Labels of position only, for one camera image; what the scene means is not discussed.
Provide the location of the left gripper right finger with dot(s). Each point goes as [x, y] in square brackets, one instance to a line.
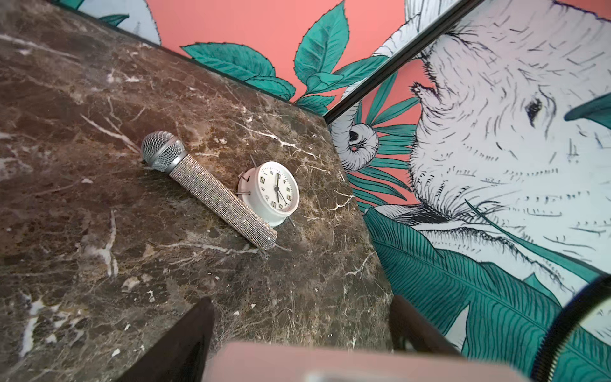
[411, 332]

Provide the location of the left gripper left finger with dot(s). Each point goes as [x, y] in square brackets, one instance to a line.
[181, 353]

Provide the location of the white remote control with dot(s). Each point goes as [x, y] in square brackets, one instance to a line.
[249, 361]

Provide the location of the white alarm clock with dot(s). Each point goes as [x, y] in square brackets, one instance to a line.
[271, 191]

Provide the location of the glitter microphone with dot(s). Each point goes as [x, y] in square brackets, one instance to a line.
[165, 152]

